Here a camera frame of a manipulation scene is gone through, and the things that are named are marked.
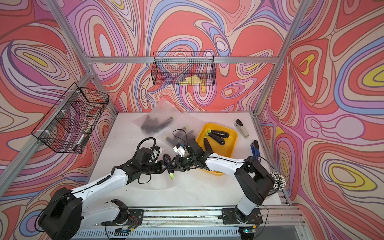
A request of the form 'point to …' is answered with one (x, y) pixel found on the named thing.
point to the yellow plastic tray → (226, 150)
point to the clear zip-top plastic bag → (160, 120)
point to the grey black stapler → (240, 126)
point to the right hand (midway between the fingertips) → (170, 172)
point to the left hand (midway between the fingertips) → (170, 167)
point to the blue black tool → (255, 148)
